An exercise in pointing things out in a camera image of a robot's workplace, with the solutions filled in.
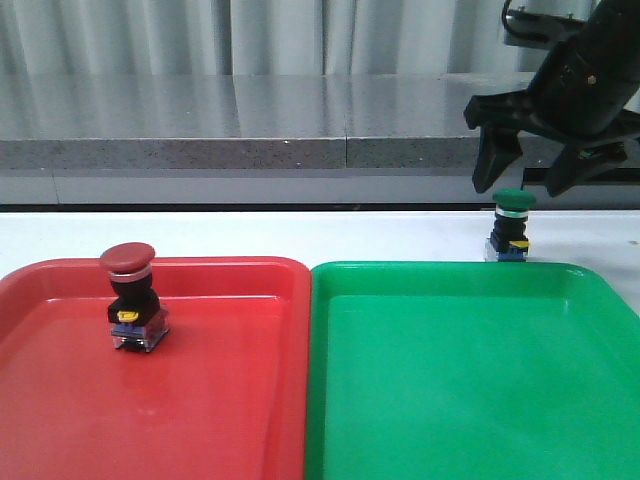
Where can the red plastic tray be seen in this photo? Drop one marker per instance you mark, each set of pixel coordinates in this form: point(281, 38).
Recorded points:
point(222, 396)

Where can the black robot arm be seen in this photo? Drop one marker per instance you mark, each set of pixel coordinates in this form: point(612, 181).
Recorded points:
point(543, 31)

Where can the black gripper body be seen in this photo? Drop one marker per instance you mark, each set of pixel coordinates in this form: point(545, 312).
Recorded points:
point(578, 95)

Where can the white pleated curtain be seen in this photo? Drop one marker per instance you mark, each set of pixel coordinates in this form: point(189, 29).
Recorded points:
point(257, 38)

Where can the green mushroom push button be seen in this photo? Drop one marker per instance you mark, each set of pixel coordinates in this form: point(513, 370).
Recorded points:
point(507, 241)

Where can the green plastic tray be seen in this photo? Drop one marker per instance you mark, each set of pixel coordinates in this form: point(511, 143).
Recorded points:
point(437, 370)

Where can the red mushroom push button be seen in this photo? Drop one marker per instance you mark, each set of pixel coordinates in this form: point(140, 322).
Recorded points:
point(137, 318)

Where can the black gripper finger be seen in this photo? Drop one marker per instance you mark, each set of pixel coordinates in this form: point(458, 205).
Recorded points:
point(575, 165)
point(499, 147)

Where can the grey granite counter slab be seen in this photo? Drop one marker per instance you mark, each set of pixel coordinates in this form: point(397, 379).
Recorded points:
point(153, 140)

